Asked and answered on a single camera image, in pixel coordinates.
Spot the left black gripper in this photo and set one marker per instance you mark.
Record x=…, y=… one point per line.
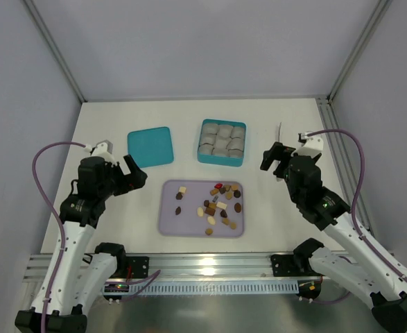
x=123, y=179

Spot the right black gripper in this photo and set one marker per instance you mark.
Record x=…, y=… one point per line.
x=279, y=162

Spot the metal tongs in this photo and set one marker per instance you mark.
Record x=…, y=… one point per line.
x=278, y=135

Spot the brown square chocolate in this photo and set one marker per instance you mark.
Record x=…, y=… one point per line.
x=210, y=211

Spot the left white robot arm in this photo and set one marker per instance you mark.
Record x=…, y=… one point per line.
x=66, y=294

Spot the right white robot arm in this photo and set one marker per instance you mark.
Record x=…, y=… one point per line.
x=377, y=278

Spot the dark brown chocolate left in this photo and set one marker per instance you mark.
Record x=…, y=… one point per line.
x=179, y=196

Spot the white square chocolate left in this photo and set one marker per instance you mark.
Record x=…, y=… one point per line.
x=182, y=189

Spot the white square chocolate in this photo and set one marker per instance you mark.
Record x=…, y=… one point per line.
x=182, y=189
x=221, y=205

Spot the brown leaf chocolate right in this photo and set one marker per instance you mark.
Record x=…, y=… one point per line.
x=238, y=207

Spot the teal chocolate box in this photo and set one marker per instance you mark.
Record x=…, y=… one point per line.
x=222, y=143

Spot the white square chocolate centre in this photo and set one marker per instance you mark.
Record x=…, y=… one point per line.
x=221, y=205

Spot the white swirl oval chocolate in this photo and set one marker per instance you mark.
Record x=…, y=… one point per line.
x=200, y=212

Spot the cream oval chocolate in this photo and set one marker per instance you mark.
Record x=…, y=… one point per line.
x=211, y=220

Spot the teal box lid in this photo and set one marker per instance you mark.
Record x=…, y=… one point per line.
x=151, y=147

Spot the purple tray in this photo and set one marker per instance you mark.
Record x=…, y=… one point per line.
x=200, y=193

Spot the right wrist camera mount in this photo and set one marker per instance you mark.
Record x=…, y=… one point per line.
x=310, y=145

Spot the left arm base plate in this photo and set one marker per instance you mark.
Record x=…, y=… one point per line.
x=136, y=267

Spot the aluminium frame rail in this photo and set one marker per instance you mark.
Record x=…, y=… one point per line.
x=191, y=266

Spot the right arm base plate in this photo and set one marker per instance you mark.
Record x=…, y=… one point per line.
x=283, y=266

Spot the slotted cable duct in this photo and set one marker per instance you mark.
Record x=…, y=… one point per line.
x=205, y=288

